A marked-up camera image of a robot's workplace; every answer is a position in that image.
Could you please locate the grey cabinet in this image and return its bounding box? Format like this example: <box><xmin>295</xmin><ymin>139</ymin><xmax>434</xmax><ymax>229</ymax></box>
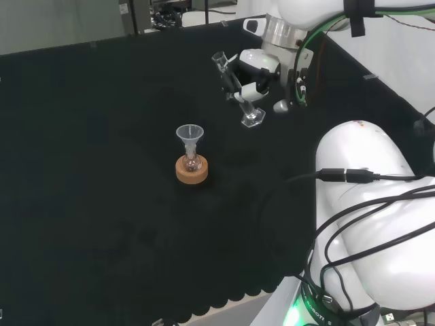
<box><xmin>117</xmin><ymin>0</ymin><xmax>152</xmax><ymax>35</ymax></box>

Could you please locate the cork ring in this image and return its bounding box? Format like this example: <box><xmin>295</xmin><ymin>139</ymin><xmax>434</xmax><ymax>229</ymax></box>
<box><xmin>175</xmin><ymin>156</ymin><xmax>209</xmax><ymax>185</ymax></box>

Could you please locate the small round-bottom glass flask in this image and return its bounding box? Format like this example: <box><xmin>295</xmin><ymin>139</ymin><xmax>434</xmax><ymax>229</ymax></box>
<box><xmin>182</xmin><ymin>146</ymin><xmax>204</xmax><ymax>173</ymax></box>

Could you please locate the clear graduated cylinder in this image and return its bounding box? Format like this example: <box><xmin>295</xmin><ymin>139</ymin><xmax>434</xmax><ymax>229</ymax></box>
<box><xmin>211</xmin><ymin>50</ymin><xmax>267</xmax><ymax>128</ymax></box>

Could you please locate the black USB cable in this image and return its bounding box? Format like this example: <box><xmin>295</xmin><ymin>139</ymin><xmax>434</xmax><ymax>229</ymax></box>
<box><xmin>281</xmin><ymin>168</ymin><xmax>425</xmax><ymax>186</ymax></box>

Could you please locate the clear plastic funnel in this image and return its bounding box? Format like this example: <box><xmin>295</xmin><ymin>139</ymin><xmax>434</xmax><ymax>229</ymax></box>
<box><xmin>175</xmin><ymin>124</ymin><xmax>205</xmax><ymax>156</ymax></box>

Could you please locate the black cloth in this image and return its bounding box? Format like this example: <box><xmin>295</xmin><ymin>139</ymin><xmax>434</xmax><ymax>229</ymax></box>
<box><xmin>0</xmin><ymin>13</ymin><xmax>435</xmax><ymax>323</ymax></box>

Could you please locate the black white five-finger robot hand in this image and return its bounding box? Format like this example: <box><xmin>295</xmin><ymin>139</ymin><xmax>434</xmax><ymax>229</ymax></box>
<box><xmin>217</xmin><ymin>48</ymin><xmax>283</xmax><ymax>103</ymax></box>

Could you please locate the black cable bundle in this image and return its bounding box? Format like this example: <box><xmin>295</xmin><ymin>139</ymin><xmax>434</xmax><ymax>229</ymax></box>
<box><xmin>304</xmin><ymin>188</ymin><xmax>435</xmax><ymax>315</ymax></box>

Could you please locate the tangled dark cable pile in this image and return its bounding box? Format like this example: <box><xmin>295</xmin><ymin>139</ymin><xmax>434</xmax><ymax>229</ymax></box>
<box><xmin>151</xmin><ymin>0</ymin><xmax>186</xmax><ymax>29</ymax></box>

